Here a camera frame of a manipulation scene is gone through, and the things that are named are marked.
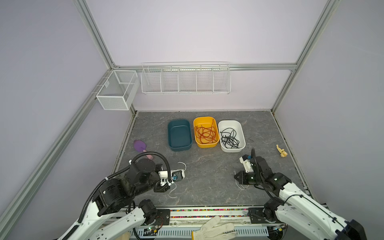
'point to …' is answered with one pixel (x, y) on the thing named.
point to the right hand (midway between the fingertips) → (235, 177)
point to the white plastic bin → (235, 124)
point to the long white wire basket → (186, 78)
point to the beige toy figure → (283, 153)
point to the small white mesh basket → (118, 91)
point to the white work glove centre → (210, 231)
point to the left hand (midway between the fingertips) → (172, 171)
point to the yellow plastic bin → (205, 121)
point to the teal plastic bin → (179, 134)
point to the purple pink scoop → (140, 146)
